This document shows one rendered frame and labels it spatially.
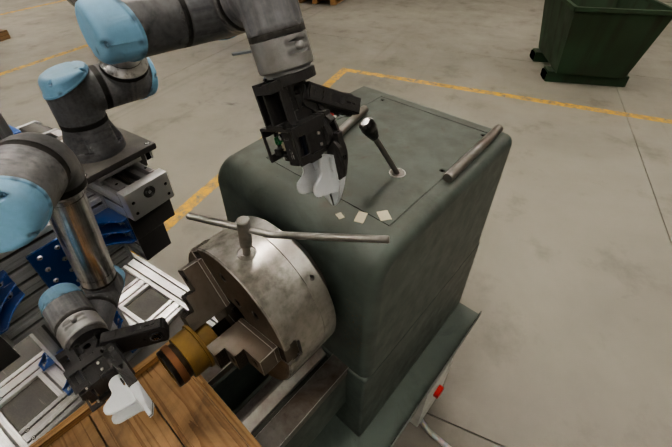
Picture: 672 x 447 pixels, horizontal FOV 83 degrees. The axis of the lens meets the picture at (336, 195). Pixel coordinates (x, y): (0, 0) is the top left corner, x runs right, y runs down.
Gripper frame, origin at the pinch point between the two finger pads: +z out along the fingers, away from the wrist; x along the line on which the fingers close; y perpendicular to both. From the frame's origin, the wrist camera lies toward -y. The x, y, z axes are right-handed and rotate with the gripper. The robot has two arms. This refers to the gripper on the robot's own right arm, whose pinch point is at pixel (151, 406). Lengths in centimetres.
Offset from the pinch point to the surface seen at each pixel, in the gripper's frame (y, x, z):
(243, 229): -23.2, 23.4, 0.1
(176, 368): -5.8, 3.2, -0.6
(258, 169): -40.2, 17.9, -18.0
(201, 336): -11.8, 3.4, -2.3
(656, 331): -187, -108, 92
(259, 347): -17.2, 4.2, 7.5
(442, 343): -75, -54, 22
